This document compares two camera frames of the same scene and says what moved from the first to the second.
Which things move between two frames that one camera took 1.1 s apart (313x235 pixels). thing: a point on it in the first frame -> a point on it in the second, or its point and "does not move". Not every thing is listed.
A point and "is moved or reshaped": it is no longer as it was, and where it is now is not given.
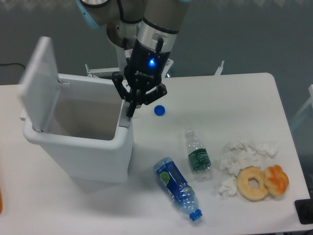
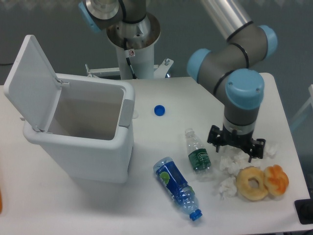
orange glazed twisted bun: [277, 179] does not move
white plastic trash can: [79, 120] is moved or reshaped
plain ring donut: [251, 194] does not move
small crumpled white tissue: [228, 189] does not move
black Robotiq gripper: [144, 71] -> [217, 136]
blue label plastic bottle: [182, 193] does not move
